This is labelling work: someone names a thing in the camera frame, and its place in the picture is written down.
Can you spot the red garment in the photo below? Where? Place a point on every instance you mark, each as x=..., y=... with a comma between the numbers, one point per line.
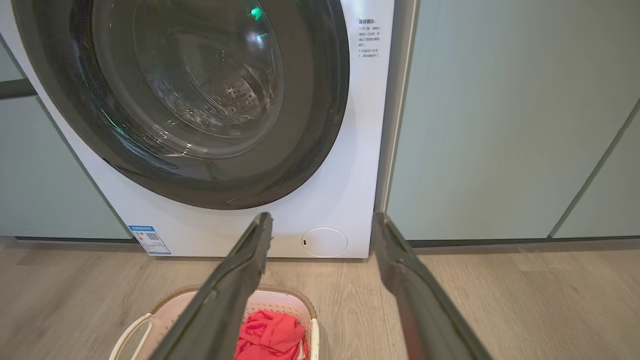
x=272, y=336

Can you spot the round white filter cover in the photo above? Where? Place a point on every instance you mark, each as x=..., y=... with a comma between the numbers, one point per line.
x=324, y=242

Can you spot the dark round washing machine door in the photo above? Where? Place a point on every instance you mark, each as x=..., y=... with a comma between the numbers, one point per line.
x=190, y=100

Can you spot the pale green cabinet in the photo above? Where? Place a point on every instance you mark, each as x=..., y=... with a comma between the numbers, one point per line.
x=500, y=115

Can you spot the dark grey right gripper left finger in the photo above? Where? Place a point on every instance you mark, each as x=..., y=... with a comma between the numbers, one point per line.
x=227, y=300

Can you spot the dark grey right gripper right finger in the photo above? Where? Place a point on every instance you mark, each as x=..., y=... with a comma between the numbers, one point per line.
x=425, y=305

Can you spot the pale green cabinet door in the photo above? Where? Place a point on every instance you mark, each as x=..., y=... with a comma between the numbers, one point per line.
x=605, y=190
x=45, y=170

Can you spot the blue energy label sticker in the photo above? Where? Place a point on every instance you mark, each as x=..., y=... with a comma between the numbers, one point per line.
x=150, y=240

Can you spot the white front-load washing machine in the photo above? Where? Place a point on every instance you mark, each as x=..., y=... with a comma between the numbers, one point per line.
x=345, y=165

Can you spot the white plastic laundry basket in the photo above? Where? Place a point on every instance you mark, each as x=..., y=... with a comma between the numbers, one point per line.
x=287, y=305

